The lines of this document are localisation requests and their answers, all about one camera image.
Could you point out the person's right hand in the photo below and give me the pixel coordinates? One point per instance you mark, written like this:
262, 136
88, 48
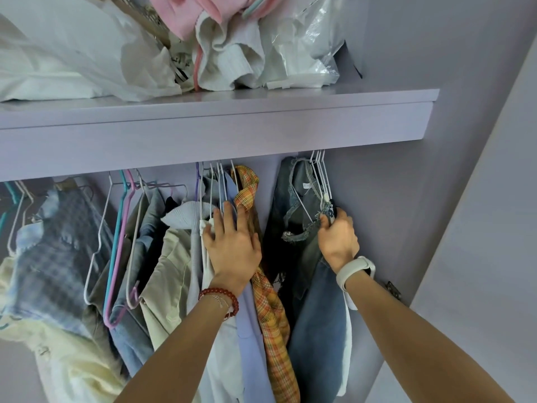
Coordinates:
339, 243

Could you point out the pink hanger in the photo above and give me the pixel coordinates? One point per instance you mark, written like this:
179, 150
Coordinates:
118, 255

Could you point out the beige shirt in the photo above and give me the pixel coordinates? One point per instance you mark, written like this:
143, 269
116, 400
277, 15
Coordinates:
168, 272

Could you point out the metal door hinge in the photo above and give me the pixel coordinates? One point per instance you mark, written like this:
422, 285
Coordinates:
393, 290

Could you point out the bunch of white hangers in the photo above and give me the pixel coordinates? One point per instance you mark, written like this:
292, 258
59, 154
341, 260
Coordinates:
220, 184

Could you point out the lavender wardrobe door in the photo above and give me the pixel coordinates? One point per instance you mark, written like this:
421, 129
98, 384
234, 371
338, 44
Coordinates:
482, 247

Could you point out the blue denim shirt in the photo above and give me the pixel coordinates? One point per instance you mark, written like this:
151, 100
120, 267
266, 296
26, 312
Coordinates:
140, 247

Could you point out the white hangers with denim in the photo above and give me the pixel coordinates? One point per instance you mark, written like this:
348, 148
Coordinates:
322, 176

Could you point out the light blue shirt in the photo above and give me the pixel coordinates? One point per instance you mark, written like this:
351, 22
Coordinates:
251, 352

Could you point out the light grey knit garment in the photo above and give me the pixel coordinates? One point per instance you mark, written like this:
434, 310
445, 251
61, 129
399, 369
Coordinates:
184, 214

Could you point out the white shirt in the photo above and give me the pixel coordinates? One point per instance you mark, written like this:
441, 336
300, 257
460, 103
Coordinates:
222, 356

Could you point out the white ribbed garment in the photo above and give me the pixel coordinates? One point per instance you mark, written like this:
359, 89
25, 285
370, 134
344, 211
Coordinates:
226, 58

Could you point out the teal and white hangers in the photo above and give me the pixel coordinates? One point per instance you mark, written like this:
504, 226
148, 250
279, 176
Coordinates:
12, 201

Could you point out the person's left forearm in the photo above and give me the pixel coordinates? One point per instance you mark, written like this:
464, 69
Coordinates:
184, 352

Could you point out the lavender wardrobe shelf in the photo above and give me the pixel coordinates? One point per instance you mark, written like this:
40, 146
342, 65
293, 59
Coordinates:
209, 134

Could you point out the person's right forearm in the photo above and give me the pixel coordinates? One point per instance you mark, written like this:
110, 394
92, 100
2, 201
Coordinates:
411, 344

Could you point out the teal hanger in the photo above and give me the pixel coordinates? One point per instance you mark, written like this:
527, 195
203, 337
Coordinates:
124, 193

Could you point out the purple hanger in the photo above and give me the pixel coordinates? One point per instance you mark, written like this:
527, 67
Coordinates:
197, 184

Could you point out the person's left thumb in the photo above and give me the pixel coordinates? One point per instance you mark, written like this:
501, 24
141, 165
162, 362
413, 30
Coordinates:
256, 247

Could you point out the clear plastic bag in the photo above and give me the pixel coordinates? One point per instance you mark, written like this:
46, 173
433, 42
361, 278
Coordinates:
302, 50

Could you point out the pink garment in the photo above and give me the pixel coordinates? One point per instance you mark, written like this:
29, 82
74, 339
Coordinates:
176, 12

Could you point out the person's left middle finger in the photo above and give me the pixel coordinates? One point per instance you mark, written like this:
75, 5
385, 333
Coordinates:
230, 217

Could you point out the white plastic bag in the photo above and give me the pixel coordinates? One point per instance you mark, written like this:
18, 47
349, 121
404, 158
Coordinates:
63, 50

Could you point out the person's right thumb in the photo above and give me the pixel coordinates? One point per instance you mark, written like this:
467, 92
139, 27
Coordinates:
324, 224

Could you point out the person's left hand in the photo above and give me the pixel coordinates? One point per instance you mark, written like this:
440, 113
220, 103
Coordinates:
233, 255

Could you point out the white wrist watch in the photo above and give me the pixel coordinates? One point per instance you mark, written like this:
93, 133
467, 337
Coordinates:
354, 268

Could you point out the person's left little finger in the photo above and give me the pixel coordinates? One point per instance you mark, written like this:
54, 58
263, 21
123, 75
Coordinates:
208, 238

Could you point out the orange plaid shirt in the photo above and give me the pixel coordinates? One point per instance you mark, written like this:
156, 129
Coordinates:
272, 318

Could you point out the grey frayed denim jacket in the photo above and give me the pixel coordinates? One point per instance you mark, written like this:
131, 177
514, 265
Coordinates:
293, 197

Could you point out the black garment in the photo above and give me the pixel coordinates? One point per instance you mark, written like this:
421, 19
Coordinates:
275, 247

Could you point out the cream yellow garment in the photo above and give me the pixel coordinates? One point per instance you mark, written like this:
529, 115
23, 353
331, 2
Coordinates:
71, 360

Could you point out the blue jeans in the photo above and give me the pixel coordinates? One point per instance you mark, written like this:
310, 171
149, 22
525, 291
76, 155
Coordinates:
319, 331

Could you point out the blue plaid shirt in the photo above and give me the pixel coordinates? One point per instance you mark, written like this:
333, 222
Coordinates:
58, 255

